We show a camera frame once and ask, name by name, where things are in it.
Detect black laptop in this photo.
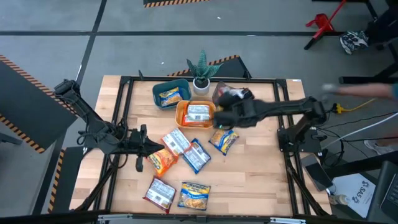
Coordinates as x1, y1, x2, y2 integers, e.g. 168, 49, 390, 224
366, 160, 398, 223

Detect yellow power cable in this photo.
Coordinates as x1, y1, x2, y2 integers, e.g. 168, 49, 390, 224
334, 98, 377, 114

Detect teal plastic bin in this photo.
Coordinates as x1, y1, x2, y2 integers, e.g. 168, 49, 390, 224
151, 78, 192, 110

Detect person's forearm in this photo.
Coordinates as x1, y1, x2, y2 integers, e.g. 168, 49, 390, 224
337, 82, 398, 101

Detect white cable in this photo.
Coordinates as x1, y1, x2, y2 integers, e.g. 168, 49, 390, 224
322, 111, 398, 150

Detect orange plastic bin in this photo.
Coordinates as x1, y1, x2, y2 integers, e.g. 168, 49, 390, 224
175, 100, 217, 130

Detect black smartphone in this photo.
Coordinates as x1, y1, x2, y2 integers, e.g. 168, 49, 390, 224
300, 153, 334, 192

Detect blue Maruchan noodle pack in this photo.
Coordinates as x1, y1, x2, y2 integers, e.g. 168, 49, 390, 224
182, 138, 212, 175
158, 86, 184, 108
208, 128, 240, 156
177, 182, 211, 212

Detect person's leg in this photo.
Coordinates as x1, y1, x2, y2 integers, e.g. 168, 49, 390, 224
365, 9, 398, 44

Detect black desk beam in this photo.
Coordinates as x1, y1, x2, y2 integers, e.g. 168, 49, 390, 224
325, 151, 398, 180

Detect small beige bottle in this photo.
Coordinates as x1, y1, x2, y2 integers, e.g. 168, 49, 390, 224
328, 192, 351, 206

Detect black crossbar with silver brackets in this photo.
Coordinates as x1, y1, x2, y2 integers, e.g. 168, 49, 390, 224
0, 210, 398, 224

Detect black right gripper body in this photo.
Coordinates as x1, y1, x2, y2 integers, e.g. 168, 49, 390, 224
213, 98, 259, 129

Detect white printed paper sheet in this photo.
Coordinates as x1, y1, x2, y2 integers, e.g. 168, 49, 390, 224
331, 172, 377, 218

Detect red Maruchan noodle pack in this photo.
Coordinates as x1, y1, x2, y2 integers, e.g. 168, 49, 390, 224
219, 83, 249, 99
142, 176, 177, 215

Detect person's hand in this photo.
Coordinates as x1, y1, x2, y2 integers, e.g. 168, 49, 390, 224
321, 83, 340, 96

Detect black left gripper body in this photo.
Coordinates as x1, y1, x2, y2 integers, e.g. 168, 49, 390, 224
127, 124, 150, 172

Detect orange Maruchan noodle pack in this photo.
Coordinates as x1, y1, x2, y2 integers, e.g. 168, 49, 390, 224
160, 128, 192, 156
182, 104, 215, 128
183, 103, 214, 125
146, 148, 178, 178

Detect person's grey shoe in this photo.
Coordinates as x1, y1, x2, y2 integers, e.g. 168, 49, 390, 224
363, 139, 398, 156

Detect person's patterned shoe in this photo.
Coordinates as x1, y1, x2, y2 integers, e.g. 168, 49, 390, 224
339, 30, 370, 55

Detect black hazard-striped floor mat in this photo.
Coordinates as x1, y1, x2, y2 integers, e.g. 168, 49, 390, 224
167, 55, 252, 78
0, 54, 81, 154
48, 146, 85, 215
142, 0, 212, 9

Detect brown plastic bin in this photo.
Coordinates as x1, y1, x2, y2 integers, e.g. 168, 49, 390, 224
211, 80, 254, 106

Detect black desk leg frame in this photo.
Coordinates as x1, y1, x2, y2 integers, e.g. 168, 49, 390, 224
338, 0, 398, 85

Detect snake plant in white pot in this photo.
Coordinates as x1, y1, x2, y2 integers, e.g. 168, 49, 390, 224
185, 49, 224, 96

